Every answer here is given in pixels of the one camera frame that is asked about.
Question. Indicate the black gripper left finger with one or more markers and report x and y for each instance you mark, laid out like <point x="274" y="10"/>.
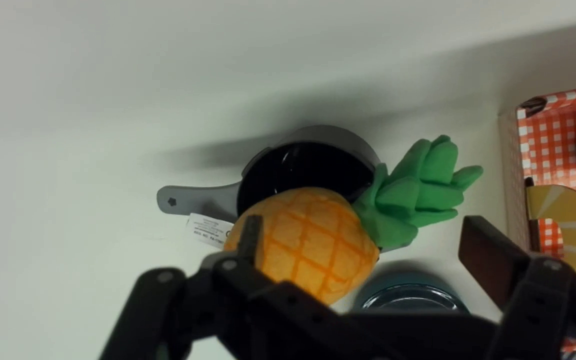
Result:
<point x="250" y="240"/>

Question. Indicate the pineapple plush toy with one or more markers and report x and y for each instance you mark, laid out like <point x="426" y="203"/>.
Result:
<point x="309" y="240"/>

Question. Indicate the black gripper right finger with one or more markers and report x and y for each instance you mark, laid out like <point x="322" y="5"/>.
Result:
<point x="490" y="260"/>

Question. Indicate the dark blue round lid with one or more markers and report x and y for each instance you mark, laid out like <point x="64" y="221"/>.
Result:
<point x="409" y="292"/>

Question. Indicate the small black pot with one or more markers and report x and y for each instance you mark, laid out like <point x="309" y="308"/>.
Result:
<point x="309" y="166"/>

